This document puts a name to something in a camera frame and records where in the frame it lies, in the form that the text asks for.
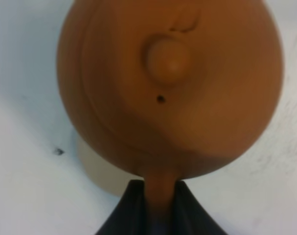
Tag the brown clay teapot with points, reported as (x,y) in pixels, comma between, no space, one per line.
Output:
(169,89)

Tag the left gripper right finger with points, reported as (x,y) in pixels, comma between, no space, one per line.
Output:
(189,217)

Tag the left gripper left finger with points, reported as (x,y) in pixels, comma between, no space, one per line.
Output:
(129,216)

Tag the beige round teapot saucer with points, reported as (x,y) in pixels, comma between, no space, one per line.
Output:
(102,173)

